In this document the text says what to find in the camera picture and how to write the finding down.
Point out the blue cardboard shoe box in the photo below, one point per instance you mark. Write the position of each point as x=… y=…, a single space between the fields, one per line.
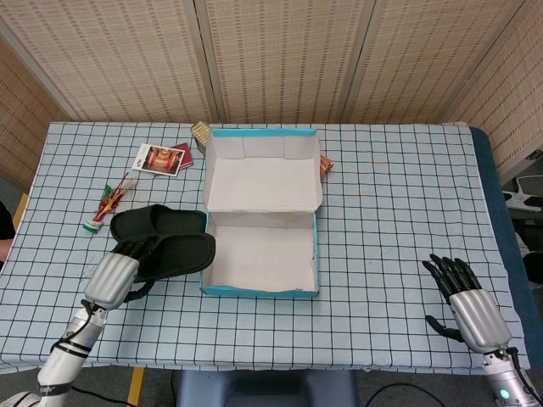
x=259 y=254

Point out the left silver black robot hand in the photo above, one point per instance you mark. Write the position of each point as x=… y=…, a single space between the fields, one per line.
x=111 y=275

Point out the orange brown small packet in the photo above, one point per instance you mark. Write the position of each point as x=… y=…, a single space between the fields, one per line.
x=326 y=166

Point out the black rubber slipper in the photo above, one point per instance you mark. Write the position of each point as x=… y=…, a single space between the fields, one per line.
x=186 y=258
x=161 y=220

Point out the person in black clothing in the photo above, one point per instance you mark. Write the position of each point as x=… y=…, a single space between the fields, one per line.
x=5 y=229

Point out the dark red booklet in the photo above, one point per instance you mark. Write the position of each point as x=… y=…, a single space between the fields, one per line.
x=186 y=157

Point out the white chair base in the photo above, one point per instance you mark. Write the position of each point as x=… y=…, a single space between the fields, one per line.
x=524 y=193

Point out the woven bamboo screen panel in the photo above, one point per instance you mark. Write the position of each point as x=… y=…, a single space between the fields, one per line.
x=509 y=106
x=437 y=55
x=21 y=118
x=106 y=55
x=284 y=55

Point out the blue checkered tablecloth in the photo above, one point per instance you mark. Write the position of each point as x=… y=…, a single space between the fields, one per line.
x=382 y=237

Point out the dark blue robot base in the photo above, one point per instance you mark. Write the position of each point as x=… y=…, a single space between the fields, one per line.
x=267 y=390

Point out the red yellow feather toy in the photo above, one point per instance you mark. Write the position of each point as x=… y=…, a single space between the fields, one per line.
x=108 y=203

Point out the white photo postcard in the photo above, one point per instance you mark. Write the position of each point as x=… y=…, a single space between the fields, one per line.
x=158 y=159

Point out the dark blue table pad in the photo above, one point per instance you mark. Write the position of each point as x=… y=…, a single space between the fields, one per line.
x=500 y=212

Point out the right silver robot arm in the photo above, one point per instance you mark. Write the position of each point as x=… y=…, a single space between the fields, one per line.
x=509 y=381

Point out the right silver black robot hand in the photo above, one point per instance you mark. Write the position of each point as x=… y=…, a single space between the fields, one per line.
x=475 y=309

